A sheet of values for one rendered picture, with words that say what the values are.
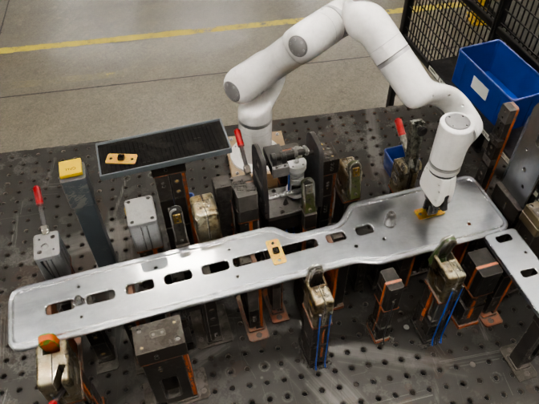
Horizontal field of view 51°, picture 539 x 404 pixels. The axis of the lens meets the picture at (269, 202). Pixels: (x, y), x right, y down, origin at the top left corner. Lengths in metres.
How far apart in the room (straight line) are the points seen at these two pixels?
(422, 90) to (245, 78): 0.59
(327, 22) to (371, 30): 0.15
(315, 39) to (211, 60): 2.57
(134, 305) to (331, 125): 1.24
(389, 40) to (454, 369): 0.95
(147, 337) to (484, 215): 1.00
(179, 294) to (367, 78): 2.65
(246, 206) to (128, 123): 2.06
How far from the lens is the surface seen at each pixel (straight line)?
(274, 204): 1.70
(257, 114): 1.91
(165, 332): 1.41
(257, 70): 1.74
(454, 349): 1.81
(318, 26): 1.50
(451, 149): 1.45
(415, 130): 1.65
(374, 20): 1.42
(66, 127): 3.67
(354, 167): 1.64
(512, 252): 1.67
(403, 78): 1.42
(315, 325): 1.49
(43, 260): 1.59
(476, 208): 1.74
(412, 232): 1.63
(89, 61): 4.20
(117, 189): 2.19
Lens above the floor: 2.24
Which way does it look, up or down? 48 degrees down
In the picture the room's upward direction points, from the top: 1 degrees counter-clockwise
